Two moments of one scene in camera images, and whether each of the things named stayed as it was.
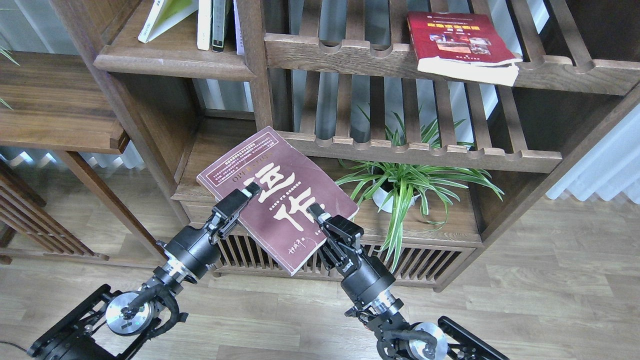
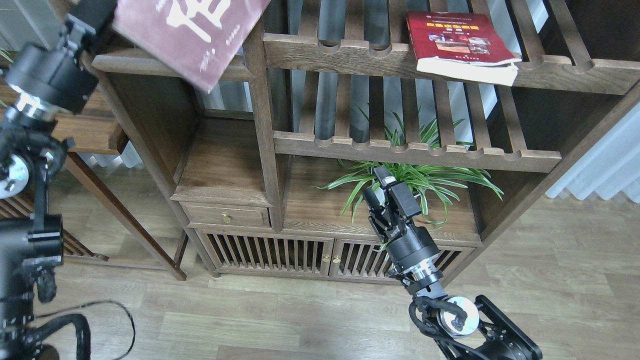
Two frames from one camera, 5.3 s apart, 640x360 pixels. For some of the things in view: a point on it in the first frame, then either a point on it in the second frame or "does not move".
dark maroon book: [276, 220] -> [196, 38]
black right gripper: [343, 242] -> [412, 253]
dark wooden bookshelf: [428, 116] does not move
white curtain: [612, 168] does not move
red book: [469, 46] does not move
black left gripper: [195, 249] -> [56, 78]
